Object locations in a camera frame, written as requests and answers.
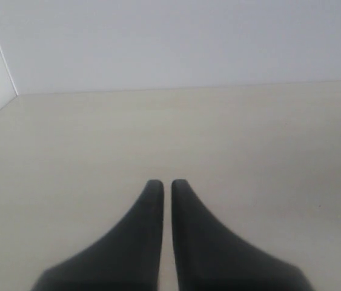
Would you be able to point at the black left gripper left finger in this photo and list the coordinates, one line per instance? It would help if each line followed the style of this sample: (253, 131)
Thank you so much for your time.
(126, 258)

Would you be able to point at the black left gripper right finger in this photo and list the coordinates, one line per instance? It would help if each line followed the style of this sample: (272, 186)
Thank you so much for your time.
(209, 256)

